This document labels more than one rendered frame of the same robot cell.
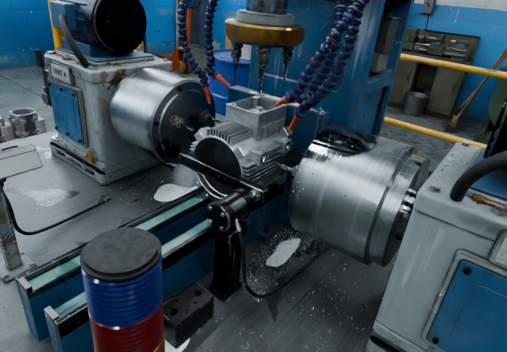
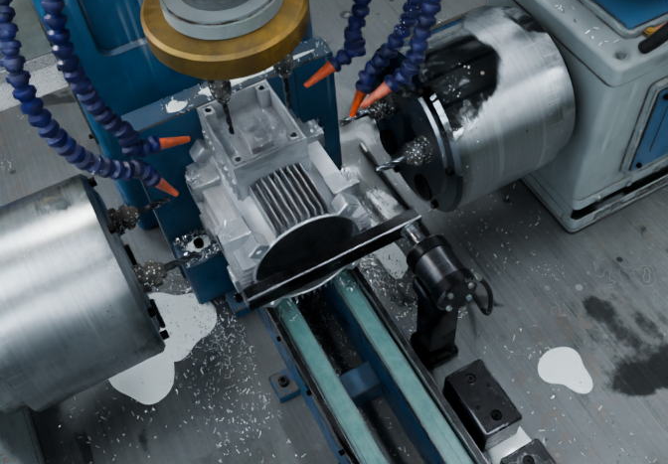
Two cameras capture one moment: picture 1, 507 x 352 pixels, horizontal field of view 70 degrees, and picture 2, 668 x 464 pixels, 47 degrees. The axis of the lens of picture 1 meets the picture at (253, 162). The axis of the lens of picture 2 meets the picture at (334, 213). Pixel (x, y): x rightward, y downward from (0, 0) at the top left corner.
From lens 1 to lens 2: 0.81 m
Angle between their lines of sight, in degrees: 51
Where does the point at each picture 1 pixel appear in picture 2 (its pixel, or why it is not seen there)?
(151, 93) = (90, 286)
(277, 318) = (498, 301)
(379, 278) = not seen: hidden behind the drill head
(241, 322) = (494, 346)
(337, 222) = (526, 161)
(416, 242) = (614, 110)
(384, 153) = (516, 51)
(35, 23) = not seen: outside the picture
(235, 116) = (258, 172)
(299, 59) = not seen: outside the picture
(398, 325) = (598, 184)
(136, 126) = (112, 356)
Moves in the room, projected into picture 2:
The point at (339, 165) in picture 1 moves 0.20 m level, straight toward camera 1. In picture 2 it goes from (498, 106) to (642, 183)
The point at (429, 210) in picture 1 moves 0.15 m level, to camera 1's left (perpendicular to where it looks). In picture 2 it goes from (629, 77) to (597, 160)
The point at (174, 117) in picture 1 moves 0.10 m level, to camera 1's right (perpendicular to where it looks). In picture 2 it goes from (144, 273) to (189, 212)
